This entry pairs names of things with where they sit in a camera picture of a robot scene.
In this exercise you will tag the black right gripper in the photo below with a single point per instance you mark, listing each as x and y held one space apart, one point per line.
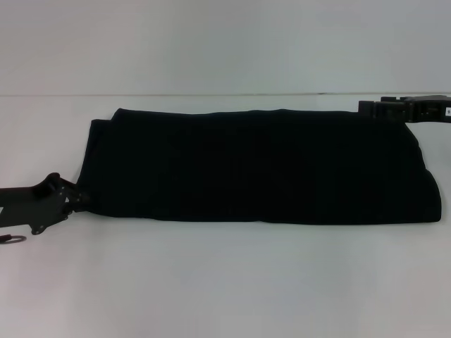
428 109

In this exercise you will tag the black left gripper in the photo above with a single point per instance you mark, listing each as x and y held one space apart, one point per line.
24 207

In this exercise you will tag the black t-shirt with FREE print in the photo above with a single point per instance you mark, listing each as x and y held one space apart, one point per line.
246 165

